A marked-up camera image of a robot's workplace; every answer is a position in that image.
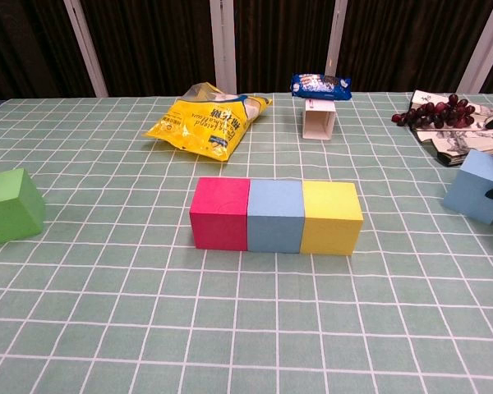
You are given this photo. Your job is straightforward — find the painted paper folding fan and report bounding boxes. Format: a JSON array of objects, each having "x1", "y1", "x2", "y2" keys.
[{"x1": 408, "y1": 89, "x2": 493, "y2": 167}]

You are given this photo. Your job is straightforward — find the light blue foam cube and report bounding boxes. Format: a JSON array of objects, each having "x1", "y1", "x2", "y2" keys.
[
  {"x1": 442, "y1": 149, "x2": 493, "y2": 225},
  {"x1": 246, "y1": 178, "x2": 306, "y2": 254}
]

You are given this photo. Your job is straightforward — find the dark red grape bunch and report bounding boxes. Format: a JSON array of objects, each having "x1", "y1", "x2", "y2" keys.
[{"x1": 391, "y1": 94, "x2": 477, "y2": 130}]

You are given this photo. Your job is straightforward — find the green checkered tablecloth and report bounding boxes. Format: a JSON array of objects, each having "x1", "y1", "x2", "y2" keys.
[{"x1": 0, "y1": 90, "x2": 493, "y2": 394}]

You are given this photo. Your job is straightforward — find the white metal frame post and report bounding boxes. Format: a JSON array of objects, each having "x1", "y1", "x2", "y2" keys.
[
  {"x1": 62, "y1": 0, "x2": 109, "y2": 99},
  {"x1": 210, "y1": 0, "x2": 237, "y2": 94},
  {"x1": 325, "y1": 0, "x2": 349, "y2": 80},
  {"x1": 455, "y1": 0, "x2": 493, "y2": 94}
]

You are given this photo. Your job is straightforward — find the yellow snack bag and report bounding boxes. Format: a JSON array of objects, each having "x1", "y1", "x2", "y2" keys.
[{"x1": 143, "y1": 81, "x2": 274, "y2": 163}]

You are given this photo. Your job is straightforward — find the yellow foam cube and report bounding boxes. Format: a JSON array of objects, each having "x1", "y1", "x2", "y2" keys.
[{"x1": 299, "y1": 181, "x2": 364, "y2": 257}]

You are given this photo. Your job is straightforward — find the blue cookie packet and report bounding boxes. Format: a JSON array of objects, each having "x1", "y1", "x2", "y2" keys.
[{"x1": 290, "y1": 72, "x2": 353, "y2": 102}]

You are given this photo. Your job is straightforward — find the red foam cube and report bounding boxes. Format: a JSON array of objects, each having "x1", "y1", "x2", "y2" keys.
[{"x1": 188, "y1": 176, "x2": 251, "y2": 252}]

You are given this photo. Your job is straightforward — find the green foam cube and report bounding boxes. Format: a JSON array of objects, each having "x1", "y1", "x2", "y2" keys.
[{"x1": 0, "y1": 167, "x2": 46, "y2": 247}]

